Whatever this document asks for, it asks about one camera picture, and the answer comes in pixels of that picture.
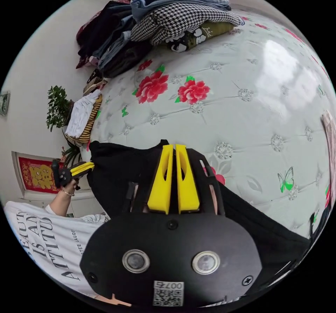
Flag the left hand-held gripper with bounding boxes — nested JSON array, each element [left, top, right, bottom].
[[58, 161, 95, 188]]

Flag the bed with flowered quilted sheet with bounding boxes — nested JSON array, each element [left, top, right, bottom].
[[80, 3, 336, 240]]

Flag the person's left forearm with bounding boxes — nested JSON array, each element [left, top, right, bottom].
[[50, 189, 75, 217]]

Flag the white and striped clothes pile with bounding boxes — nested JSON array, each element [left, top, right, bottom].
[[64, 89, 103, 148]]

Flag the person's body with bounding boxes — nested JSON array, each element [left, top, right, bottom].
[[3, 200, 132, 307]]

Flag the pale pink garment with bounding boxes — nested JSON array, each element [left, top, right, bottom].
[[321, 110, 336, 208]]

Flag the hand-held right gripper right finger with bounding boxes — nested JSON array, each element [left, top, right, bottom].
[[175, 144, 200, 214]]

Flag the person's left hand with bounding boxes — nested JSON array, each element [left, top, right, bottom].
[[61, 178, 80, 197]]

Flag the green leafy potted plant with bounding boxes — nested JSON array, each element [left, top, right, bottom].
[[45, 85, 77, 133]]

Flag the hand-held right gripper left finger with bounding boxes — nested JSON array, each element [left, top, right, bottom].
[[147, 145, 174, 215]]

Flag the black pants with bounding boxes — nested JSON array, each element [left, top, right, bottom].
[[87, 139, 313, 297]]

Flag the pile of clothes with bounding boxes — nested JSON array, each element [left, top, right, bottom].
[[75, 0, 245, 79]]

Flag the plant with long leaves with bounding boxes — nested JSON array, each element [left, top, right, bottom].
[[61, 145, 83, 167]]

